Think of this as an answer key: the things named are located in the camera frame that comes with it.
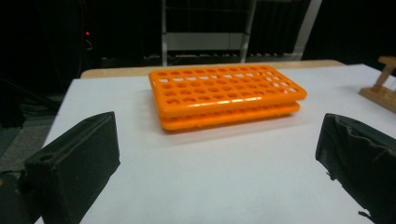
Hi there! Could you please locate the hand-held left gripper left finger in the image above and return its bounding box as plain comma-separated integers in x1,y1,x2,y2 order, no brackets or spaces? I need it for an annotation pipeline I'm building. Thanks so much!
23,111,121,224

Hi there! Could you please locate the white table mat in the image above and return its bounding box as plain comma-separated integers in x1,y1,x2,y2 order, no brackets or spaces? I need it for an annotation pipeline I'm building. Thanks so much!
34,63,396,224

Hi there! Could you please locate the white slanted post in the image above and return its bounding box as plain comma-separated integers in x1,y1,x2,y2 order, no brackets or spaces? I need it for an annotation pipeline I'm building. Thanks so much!
291,0,323,61

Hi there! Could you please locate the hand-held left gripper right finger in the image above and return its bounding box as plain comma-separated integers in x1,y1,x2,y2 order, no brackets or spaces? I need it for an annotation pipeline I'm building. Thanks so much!
315,113,396,224

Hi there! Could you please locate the orange test tube rack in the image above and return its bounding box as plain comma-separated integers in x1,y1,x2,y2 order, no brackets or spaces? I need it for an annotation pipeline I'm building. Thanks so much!
148,63,308,133

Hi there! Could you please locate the grey metal stand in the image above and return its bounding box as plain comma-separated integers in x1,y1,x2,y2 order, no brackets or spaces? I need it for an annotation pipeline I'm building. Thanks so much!
161,0,258,67

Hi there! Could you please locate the wooden test tube rack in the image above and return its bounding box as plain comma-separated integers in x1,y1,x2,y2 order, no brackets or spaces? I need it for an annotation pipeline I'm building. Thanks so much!
358,55,396,114

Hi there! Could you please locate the black device with red light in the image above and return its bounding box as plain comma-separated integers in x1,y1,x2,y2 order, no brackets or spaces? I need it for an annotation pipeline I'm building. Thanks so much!
82,29,94,52

